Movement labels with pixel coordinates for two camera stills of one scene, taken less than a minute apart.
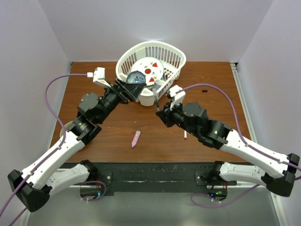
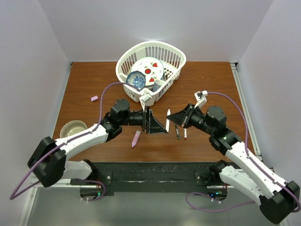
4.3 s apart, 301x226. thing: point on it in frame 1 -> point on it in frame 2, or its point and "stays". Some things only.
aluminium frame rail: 281,218 stays
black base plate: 159,177 stays
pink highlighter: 136,139 stays
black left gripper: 134,89 -> 149,124
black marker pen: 156,97 -> 177,131
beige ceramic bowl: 68,126 stays
